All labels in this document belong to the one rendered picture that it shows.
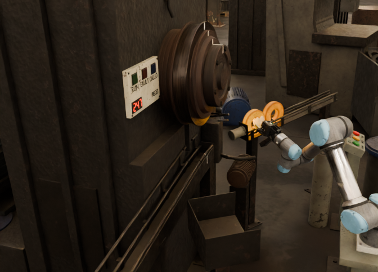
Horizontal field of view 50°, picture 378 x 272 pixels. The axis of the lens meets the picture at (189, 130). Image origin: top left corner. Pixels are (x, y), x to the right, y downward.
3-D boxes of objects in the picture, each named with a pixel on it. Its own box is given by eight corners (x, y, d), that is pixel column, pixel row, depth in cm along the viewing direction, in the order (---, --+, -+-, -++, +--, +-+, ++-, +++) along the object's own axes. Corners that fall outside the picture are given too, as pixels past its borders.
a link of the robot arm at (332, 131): (387, 225, 182) (342, 112, 193) (364, 235, 176) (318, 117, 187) (367, 227, 193) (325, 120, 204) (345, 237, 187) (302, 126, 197)
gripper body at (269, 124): (271, 117, 233) (286, 129, 226) (267, 129, 238) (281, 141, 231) (261, 120, 229) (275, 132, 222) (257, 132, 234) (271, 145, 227)
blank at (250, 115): (241, 113, 235) (244, 115, 233) (261, 105, 242) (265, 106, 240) (242, 137, 242) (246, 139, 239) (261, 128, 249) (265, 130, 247)
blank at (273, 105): (261, 105, 242) (265, 107, 240) (279, 97, 250) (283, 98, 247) (262, 128, 249) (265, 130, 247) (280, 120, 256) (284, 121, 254)
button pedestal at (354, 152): (329, 232, 256) (341, 142, 232) (331, 211, 277) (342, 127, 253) (356, 237, 251) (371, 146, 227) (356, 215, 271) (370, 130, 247)
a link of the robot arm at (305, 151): (356, 107, 199) (302, 148, 240) (340, 111, 194) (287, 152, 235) (368, 128, 195) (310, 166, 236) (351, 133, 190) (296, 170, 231)
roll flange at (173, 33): (153, 137, 180) (145, 29, 162) (190, 103, 221) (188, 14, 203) (174, 140, 177) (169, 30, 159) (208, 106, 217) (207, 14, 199)
